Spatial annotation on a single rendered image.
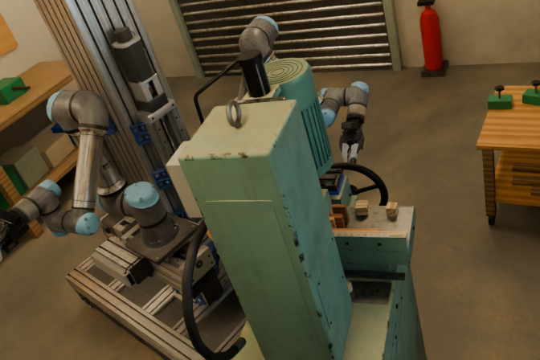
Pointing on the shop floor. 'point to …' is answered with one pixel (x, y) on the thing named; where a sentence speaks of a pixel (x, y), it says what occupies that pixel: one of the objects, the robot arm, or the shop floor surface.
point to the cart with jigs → (512, 147)
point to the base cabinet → (407, 324)
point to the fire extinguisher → (431, 41)
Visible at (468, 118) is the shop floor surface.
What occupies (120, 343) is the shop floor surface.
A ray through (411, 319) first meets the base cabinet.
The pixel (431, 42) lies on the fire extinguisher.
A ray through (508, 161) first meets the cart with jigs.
